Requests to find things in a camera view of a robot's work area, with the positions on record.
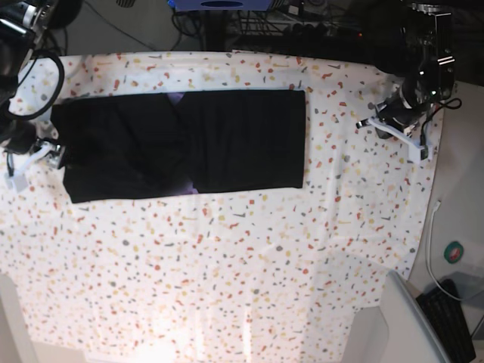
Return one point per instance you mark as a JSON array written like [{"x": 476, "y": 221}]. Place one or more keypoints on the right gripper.
[{"x": 25, "y": 141}]

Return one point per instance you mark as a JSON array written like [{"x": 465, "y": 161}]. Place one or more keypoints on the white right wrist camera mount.
[{"x": 18, "y": 181}]

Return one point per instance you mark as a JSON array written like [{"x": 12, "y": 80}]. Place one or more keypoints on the black keyboard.
[{"x": 446, "y": 317}]

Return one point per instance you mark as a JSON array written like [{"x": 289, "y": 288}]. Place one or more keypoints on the black t-shirt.
[{"x": 162, "y": 145}]

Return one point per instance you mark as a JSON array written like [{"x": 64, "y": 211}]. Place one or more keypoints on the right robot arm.
[{"x": 25, "y": 26}]

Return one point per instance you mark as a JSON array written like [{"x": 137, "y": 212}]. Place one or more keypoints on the green tape roll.
[{"x": 453, "y": 252}]

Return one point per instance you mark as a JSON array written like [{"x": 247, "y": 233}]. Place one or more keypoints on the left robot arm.
[{"x": 411, "y": 40}]

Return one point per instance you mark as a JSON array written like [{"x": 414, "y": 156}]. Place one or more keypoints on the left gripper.
[{"x": 395, "y": 111}]

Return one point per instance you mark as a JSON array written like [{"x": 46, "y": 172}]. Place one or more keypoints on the blue box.
[{"x": 220, "y": 5}]

